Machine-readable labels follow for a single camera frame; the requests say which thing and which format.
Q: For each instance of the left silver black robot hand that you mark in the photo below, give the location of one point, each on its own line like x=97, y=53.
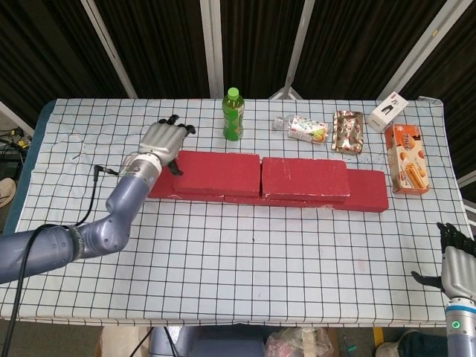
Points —
x=161, y=139

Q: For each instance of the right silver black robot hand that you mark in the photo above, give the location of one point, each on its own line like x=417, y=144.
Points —
x=459, y=271

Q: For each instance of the red brick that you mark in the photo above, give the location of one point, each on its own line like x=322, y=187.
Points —
x=219, y=173
x=163, y=186
x=305, y=176
x=267, y=202
x=368, y=191

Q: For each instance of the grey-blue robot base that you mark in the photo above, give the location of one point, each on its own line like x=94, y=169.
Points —
x=215, y=342

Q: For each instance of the green tea bottle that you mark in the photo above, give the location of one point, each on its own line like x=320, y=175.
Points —
x=233, y=119

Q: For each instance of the white sneaker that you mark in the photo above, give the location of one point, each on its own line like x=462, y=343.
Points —
x=390, y=347

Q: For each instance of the orange biscuit box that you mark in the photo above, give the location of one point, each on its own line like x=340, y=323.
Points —
x=407, y=160

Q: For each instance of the dark blue undercloth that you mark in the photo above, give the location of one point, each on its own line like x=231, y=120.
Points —
x=26, y=163

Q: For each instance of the clear bottle with fruit label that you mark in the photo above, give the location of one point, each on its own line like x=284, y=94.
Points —
x=306, y=128

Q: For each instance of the beige shoe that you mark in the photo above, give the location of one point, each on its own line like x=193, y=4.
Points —
x=6, y=191

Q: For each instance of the white black grid tablecloth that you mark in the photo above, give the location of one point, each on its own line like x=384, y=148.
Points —
x=241, y=282

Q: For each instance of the small white box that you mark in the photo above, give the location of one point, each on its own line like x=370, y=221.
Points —
x=386, y=111

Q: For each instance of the clear plastic bag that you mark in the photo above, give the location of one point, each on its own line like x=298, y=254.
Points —
x=297, y=342

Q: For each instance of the gold red snack bag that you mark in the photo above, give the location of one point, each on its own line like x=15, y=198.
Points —
x=347, y=132

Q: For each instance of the white frame pole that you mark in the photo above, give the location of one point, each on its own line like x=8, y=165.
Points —
x=212, y=44
x=420, y=48
x=108, y=44
x=297, y=48

